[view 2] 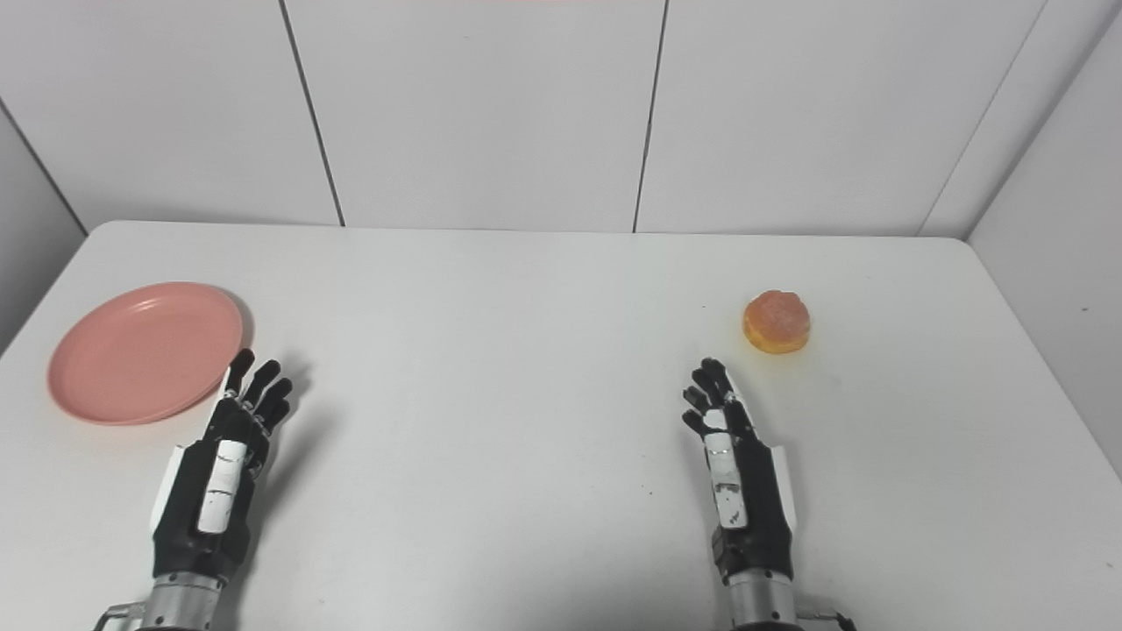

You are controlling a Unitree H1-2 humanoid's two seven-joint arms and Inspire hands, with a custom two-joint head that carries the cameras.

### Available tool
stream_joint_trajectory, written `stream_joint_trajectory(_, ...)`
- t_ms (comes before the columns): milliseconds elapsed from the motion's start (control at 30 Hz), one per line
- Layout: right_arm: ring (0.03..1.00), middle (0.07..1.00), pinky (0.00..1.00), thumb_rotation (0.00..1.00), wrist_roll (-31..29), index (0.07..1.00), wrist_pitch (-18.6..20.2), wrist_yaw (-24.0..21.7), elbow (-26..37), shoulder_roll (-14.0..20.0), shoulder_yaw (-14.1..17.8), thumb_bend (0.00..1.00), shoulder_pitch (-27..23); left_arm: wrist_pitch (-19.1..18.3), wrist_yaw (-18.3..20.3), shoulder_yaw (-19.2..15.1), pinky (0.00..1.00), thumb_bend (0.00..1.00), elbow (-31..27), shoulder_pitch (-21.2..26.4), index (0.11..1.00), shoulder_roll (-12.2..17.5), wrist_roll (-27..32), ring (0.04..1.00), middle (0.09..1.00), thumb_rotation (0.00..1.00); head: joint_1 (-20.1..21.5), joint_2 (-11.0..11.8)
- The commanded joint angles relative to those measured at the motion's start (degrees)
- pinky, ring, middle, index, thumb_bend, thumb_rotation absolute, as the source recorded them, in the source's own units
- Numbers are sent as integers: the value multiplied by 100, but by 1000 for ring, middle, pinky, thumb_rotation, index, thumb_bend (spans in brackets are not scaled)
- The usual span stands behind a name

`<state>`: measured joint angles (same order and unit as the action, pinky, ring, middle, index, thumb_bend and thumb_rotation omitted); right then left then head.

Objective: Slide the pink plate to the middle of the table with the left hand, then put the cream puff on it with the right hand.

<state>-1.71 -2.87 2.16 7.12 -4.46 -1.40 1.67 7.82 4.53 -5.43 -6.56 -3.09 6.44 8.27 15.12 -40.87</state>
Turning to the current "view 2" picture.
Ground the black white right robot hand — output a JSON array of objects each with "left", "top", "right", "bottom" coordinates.
[{"left": 681, "top": 356, "right": 799, "bottom": 585}]

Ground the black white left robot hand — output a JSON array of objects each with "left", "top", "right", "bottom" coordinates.
[{"left": 151, "top": 348, "right": 295, "bottom": 585}]

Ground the pink round plate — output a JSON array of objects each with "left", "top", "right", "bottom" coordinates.
[{"left": 47, "top": 281, "right": 245, "bottom": 428}]

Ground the orange cream puff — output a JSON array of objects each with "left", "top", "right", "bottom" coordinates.
[{"left": 742, "top": 290, "right": 813, "bottom": 356}]

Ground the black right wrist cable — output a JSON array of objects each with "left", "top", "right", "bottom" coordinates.
[{"left": 796, "top": 601, "right": 857, "bottom": 631}]

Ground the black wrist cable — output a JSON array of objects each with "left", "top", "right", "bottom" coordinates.
[
  {"left": 796, "top": 601, "right": 857, "bottom": 631},
  {"left": 92, "top": 603, "right": 146, "bottom": 631}
]

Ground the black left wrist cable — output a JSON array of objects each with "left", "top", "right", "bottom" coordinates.
[{"left": 92, "top": 603, "right": 146, "bottom": 631}]

